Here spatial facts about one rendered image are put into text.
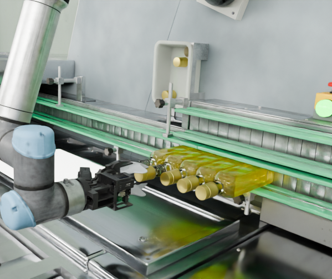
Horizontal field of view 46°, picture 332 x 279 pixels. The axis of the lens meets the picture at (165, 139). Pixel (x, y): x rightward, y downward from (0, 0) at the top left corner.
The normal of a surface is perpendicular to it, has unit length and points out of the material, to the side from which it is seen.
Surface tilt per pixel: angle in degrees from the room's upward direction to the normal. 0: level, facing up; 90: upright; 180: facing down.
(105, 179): 1
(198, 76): 90
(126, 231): 90
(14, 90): 48
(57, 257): 90
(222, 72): 0
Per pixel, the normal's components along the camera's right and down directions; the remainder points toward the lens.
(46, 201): 0.76, 0.21
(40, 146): 0.54, 0.20
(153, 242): 0.06, -0.97
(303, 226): -0.70, 0.12
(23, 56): 0.05, 0.04
